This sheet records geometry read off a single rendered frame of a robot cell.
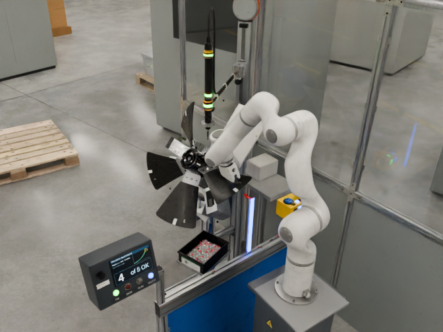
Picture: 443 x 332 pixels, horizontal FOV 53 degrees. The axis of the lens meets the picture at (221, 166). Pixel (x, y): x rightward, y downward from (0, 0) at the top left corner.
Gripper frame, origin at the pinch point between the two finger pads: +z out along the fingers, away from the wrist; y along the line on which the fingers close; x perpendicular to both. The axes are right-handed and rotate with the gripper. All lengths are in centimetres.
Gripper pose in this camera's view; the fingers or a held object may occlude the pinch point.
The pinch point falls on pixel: (232, 184)
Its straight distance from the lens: 216.6
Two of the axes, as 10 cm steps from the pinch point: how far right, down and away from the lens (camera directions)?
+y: -6.3, -4.1, 6.7
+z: 2.1, 7.4, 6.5
